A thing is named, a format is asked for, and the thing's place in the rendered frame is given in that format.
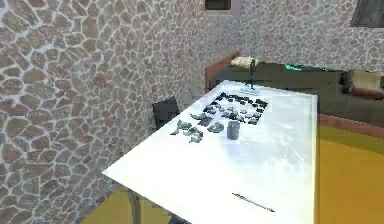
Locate grey cylinder cup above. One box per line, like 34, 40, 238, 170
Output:
226, 120, 242, 141

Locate beige desk lamp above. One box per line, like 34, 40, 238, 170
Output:
230, 55, 264, 95

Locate teal flat object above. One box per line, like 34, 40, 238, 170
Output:
284, 63, 328, 73

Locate red brown pillow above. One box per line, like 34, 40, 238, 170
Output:
350, 87, 384, 100

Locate grey crumpled scraps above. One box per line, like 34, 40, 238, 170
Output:
169, 112, 225, 144

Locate black chair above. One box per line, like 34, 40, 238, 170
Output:
152, 96, 181, 131

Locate dark window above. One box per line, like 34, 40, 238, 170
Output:
203, 0, 232, 11

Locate tan pillow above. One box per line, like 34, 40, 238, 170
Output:
346, 69, 383, 92

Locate black patterned sheet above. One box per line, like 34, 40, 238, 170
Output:
202, 92, 269, 126

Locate white table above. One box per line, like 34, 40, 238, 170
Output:
101, 79, 319, 224

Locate black pencil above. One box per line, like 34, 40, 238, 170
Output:
231, 192, 276, 213

